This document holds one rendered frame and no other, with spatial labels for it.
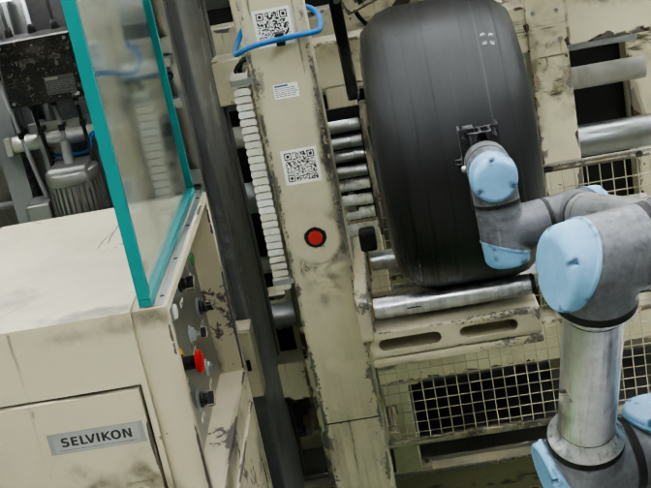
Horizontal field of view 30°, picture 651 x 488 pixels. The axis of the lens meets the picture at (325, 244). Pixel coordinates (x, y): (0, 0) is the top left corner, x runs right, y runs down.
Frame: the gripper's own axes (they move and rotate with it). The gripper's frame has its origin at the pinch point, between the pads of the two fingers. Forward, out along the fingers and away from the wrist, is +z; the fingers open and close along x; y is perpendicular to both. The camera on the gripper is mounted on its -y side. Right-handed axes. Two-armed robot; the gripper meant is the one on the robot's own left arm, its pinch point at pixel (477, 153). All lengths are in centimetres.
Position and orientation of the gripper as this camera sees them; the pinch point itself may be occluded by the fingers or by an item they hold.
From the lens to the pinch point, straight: 228.3
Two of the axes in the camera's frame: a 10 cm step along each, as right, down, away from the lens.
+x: -9.8, 1.6, 0.7
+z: 0.3, -2.5, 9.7
